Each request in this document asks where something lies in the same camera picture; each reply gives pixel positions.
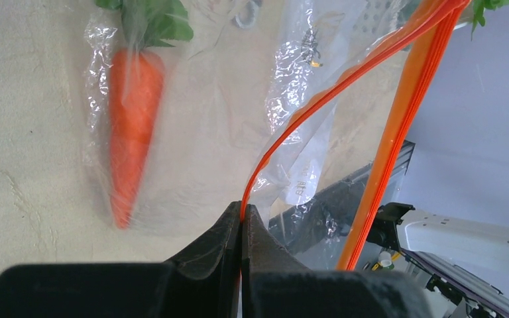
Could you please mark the white plastic basket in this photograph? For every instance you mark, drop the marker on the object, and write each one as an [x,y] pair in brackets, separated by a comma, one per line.
[379,19]

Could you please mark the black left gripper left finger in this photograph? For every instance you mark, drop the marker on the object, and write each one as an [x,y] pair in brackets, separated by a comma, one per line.
[201,280]

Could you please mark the orange toy carrot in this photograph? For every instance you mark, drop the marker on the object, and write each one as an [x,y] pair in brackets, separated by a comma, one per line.
[136,86]

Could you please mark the green leafy toy vegetable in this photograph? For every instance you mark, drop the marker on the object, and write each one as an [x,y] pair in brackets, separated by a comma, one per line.
[479,9]

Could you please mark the clear zip top bag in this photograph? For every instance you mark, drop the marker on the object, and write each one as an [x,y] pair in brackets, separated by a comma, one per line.
[285,116]

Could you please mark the red handled adjustable wrench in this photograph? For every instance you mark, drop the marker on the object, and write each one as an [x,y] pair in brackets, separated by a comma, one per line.
[245,13]

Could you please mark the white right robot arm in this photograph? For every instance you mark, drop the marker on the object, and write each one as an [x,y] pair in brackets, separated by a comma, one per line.
[432,245]

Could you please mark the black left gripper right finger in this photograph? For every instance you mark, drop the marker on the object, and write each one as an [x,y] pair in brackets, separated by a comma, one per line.
[275,284]

